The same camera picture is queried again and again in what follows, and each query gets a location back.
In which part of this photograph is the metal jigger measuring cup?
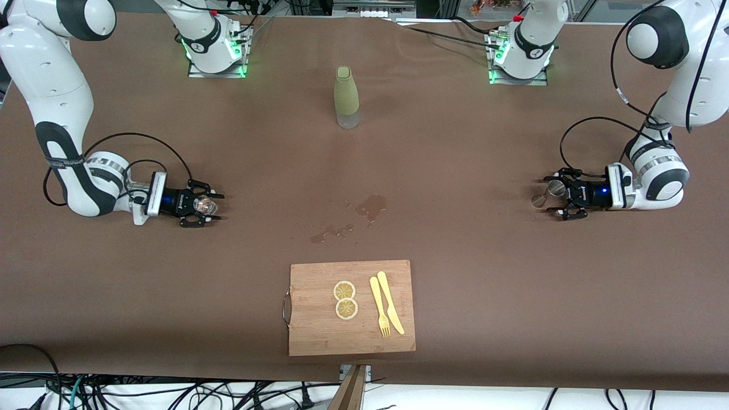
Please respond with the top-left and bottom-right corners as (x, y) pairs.
(531, 179), (567, 208)

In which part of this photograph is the brown table cover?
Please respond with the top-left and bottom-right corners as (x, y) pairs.
(0, 11), (729, 392)

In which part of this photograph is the small brown liquid puddle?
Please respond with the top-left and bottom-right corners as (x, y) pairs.
(309, 224), (355, 244)

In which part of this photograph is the wooden cutting board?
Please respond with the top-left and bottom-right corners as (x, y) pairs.
(282, 260), (416, 357)

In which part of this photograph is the large brown liquid puddle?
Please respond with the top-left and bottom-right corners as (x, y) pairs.
(355, 194), (388, 228)

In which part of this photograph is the green sleeved glass bottle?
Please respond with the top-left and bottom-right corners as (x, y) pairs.
(334, 66), (361, 130)

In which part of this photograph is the yellow plastic fork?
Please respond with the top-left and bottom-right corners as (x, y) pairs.
(369, 276), (392, 338)

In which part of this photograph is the yellow plastic knife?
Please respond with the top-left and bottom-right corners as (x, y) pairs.
(376, 271), (406, 335)

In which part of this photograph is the grey metal equipment rack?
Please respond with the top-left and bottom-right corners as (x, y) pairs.
(332, 0), (416, 18)

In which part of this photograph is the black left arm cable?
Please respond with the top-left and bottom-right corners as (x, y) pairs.
(560, 0), (724, 171)

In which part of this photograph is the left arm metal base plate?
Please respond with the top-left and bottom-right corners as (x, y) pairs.
(487, 31), (548, 86)

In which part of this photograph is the black tabletop cable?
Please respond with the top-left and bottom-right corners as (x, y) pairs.
(393, 20), (502, 49)

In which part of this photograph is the thick black floor cable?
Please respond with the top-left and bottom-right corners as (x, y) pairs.
(0, 343), (63, 410)

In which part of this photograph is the wooden post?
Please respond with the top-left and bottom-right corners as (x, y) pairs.
(330, 364), (368, 410)

